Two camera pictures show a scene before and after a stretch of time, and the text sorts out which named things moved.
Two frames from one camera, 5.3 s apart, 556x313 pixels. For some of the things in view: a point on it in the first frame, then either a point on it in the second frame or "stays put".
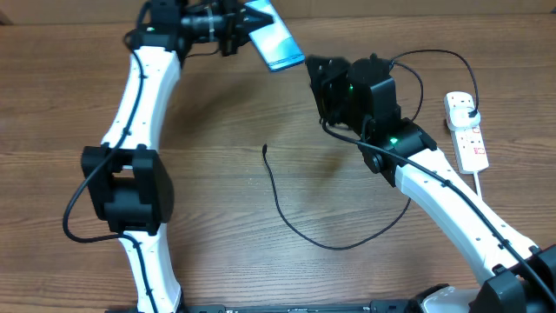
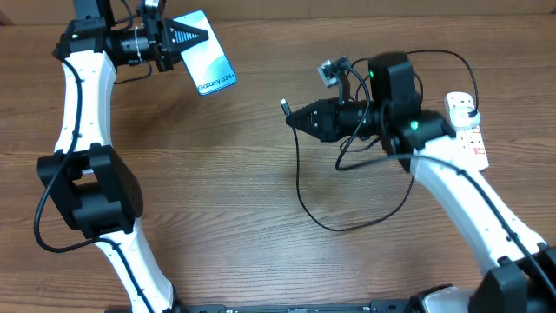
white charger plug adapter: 459,117 stays put
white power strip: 468,144 stays put
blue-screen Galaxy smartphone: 275,41 to 207,62
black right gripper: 327,89 to 328,113
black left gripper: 234,27 to 168,32
